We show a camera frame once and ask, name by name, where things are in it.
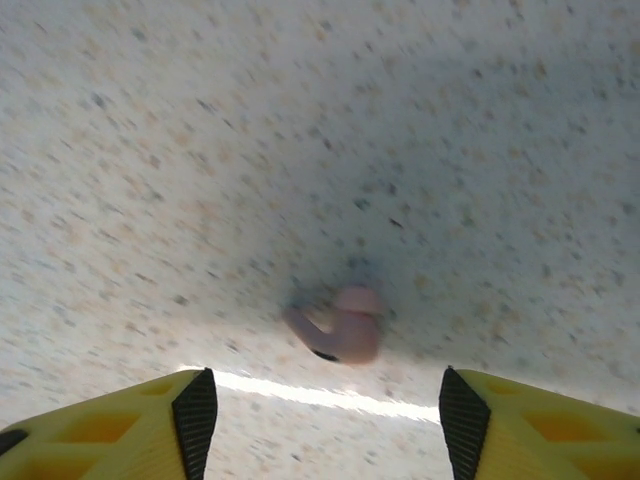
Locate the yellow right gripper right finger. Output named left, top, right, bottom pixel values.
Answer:
left=438, top=367, right=640, bottom=480

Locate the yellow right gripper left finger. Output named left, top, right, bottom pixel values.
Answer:
left=0, top=367, right=219, bottom=480

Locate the pink earbud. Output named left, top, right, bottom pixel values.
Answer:
left=283, top=285, right=386, bottom=366

